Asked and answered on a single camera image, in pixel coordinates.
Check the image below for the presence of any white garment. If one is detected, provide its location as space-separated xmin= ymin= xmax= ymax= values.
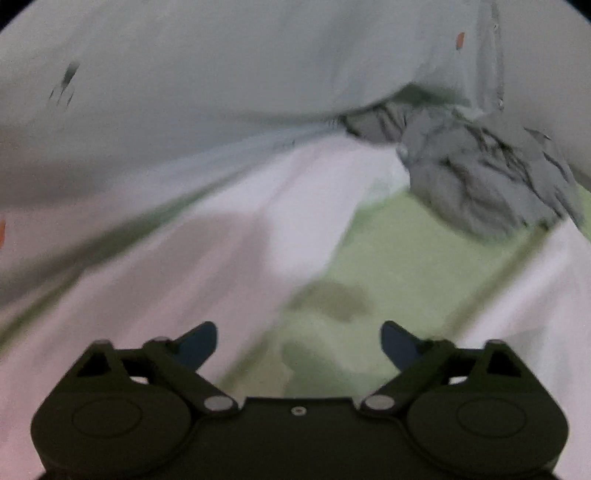
xmin=1 ymin=153 xmax=590 ymax=479

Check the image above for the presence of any green checked bed sheet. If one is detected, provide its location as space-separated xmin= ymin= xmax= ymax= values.
xmin=221 ymin=194 xmax=546 ymax=398

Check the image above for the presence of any grey crumpled garment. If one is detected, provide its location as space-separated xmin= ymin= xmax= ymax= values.
xmin=342 ymin=101 xmax=584 ymax=240

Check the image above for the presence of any light blue carrot-print quilt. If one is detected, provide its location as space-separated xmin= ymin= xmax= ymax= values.
xmin=0 ymin=0 xmax=509 ymax=305

